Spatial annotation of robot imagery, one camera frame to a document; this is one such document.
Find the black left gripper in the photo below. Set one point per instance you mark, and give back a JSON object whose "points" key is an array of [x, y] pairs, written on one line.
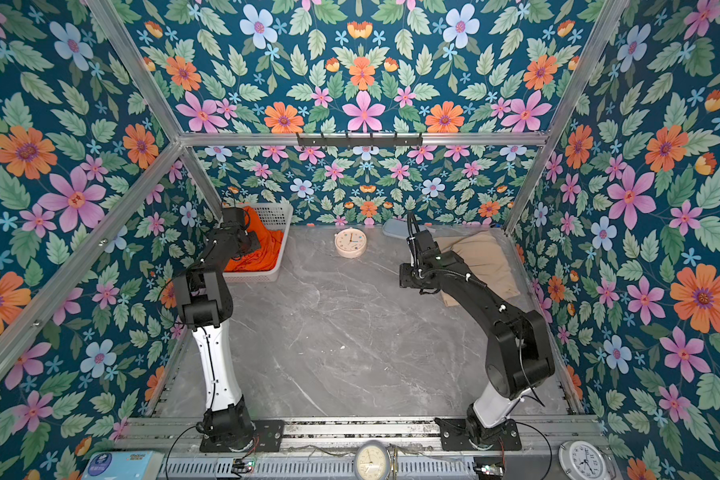
{"points": [[249, 241]]}

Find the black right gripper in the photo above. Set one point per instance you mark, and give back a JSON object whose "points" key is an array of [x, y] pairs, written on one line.
{"points": [[404, 276]]}

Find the orange shorts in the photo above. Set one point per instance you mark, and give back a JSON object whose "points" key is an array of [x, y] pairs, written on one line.
{"points": [[266, 257]]}

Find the beige drawstring shorts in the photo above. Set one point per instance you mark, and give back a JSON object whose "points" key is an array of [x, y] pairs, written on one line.
{"points": [[486, 259]]}

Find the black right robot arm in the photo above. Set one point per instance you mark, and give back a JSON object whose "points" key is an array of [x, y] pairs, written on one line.
{"points": [[519, 355]]}

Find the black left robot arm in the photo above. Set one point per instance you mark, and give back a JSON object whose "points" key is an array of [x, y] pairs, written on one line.
{"points": [[205, 307]]}

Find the white plastic laundry basket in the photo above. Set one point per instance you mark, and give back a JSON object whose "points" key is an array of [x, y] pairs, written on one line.
{"points": [[271, 223]]}

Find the grey-blue pencil case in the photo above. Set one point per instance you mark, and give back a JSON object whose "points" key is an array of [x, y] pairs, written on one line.
{"points": [[399, 229]]}

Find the pink round alarm clock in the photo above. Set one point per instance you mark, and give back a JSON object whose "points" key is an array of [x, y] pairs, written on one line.
{"points": [[350, 243]]}

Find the beige round front clock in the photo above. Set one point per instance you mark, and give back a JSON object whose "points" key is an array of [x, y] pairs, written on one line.
{"points": [[372, 461]]}

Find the white round corner clock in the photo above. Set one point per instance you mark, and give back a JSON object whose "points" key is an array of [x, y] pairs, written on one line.
{"points": [[581, 460]]}

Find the blue tissue pack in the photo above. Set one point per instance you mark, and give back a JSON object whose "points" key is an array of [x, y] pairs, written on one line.
{"points": [[124, 465]]}

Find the black wall hook rail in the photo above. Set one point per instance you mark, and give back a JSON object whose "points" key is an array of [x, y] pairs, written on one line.
{"points": [[347, 140]]}

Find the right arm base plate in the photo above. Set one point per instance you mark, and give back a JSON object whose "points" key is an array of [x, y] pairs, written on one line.
{"points": [[461, 434]]}

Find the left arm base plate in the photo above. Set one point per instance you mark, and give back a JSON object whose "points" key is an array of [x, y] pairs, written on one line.
{"points": [[259, 436]]}

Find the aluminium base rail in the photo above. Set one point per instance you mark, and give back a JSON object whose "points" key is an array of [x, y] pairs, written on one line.
{"points": [[323, 448]]}

